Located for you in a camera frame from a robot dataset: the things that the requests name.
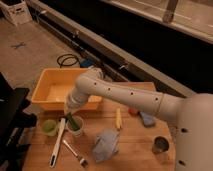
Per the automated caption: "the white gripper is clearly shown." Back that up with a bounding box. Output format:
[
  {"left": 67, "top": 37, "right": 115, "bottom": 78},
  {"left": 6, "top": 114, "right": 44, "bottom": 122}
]
[{"left": 64, "top": 94, "right": 84, "bottom": 115}]

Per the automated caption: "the green pepper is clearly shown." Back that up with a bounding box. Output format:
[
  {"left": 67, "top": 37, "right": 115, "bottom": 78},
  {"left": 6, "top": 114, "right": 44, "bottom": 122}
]
[{"left": 66, "top": 113, "right": 80, "bottom": 131}]

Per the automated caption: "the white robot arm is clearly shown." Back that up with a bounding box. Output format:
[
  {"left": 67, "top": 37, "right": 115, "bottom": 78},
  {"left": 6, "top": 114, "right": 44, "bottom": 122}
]
[{"left": 65, "top": 68, "right": 213, "bottom": 171}]

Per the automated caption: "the white paper cup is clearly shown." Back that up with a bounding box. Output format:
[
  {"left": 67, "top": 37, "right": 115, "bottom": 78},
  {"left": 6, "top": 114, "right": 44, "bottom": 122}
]
[{"left": 66, "top": 116, "right": 84, "bottom": 137}]

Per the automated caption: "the green plastic cup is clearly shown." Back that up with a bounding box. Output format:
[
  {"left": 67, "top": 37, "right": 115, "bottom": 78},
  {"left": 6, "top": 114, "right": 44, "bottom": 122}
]
[{"left": 42, "top": 119, "right": 58, "bottom": 137}]

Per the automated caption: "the metal cup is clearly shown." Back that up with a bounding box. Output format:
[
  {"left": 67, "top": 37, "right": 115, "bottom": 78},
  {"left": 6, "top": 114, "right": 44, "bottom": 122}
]
[{"left": 152, "top": 136, "right": 169, "bottom": 154}]

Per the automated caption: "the yellow plastic bin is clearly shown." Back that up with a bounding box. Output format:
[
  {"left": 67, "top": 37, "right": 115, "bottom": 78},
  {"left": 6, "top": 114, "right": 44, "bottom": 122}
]
[{"left": 31, "top": 67, "right": 104, "bottom": 111}]

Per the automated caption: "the blue object on floor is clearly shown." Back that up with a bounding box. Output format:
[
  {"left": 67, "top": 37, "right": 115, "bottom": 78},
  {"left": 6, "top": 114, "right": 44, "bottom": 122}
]
[{"left": 80, "top": 59, "right": 94, "bottom": 68}]

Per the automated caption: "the yellow banana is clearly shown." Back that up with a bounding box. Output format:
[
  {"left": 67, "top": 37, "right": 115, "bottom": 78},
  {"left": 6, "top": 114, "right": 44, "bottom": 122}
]
[{"left": 116, "top": 108, "right": 122, "bottom": 130}]

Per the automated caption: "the blue crumpled cloth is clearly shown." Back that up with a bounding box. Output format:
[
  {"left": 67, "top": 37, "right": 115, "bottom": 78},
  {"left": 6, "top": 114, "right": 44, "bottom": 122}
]
[{"left": 92, "top": 129, "right": 119, "bottom": 163}]

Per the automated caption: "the red peach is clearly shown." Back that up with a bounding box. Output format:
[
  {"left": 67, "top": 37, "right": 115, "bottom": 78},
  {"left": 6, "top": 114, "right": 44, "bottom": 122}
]
[{"left": 128, "top": 108, "right": 139, "bottom": 116}]

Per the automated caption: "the black equipment stand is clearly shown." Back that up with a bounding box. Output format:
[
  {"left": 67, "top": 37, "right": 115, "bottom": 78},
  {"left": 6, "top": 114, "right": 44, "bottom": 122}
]
[{"left": 0, "top": 72, "right": 37, "bottom": 171}]

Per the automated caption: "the blue sponge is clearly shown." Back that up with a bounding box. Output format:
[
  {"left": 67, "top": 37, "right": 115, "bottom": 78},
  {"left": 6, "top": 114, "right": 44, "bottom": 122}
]
[{"left": 140, "top": 112, "right": 155, "bottom": 127}]

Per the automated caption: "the white cardboard box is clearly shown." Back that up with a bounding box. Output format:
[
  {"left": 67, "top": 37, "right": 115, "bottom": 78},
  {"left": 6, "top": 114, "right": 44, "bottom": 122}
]
[{"left": 0, "top": 0, "right": 32, "bottom": 26}]

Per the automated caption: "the black coiled cable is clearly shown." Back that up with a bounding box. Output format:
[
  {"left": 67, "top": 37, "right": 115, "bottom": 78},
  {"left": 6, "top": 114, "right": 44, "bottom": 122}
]
[{"left": 56, "top": 53, "right": 81, "bottom": 69}]

